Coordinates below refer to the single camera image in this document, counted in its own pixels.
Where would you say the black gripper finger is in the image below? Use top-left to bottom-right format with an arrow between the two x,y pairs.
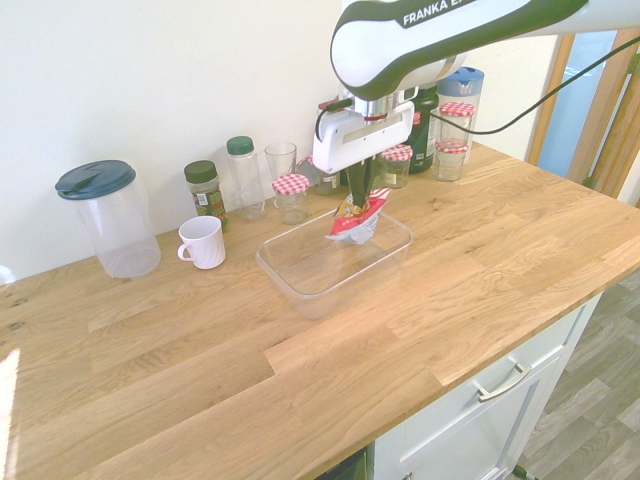
364,157 -> 386,202
345,164 -> 370,210

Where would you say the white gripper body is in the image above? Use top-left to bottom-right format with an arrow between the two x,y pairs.
312,101 -> 416,176

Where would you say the red chip bag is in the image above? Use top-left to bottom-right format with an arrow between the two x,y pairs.
323,187 -> 392,247

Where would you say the clear plastic container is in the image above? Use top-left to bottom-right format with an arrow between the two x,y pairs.
255,209 -> 415,322

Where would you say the glass jar red checkered lid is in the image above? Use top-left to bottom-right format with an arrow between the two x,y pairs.
438,101 -> 477,147
433,140 -> 472,183
294,154 -> 322,187
271,173 -> 312,226
379,144 -> 415,190

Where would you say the large dark supplement tub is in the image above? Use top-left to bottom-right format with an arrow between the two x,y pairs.
407,84 -> 442,175

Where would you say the tall clear drinking glass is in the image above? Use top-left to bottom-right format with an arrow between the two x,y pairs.
264,142 -> 299,189

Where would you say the clear bottle green lid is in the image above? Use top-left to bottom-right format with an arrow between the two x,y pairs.
225,136 -> 268,223

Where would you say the clear pitcher light blue lid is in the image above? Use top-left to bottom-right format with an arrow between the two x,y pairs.
436,66 -> 486,151

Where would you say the spice jar dark lid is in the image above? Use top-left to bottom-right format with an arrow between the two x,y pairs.
183,159 -> 232,234

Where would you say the white ceramic mug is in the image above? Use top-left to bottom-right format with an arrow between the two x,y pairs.
176,215 -> 227,271

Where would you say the clear pitcher dark blue lid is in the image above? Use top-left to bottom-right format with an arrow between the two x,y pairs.
54,159 -> 163,280

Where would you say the white cabinet drawer front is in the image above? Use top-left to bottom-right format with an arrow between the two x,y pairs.
373,294 -> 604,480

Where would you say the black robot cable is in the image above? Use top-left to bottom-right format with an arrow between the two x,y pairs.
428,33 -> 640,136

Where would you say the wooden door frame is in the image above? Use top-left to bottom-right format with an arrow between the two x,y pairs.
524,29 -> 640,211

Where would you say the silver drawer handle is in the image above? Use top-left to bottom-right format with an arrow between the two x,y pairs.
472,362 -> 533,404

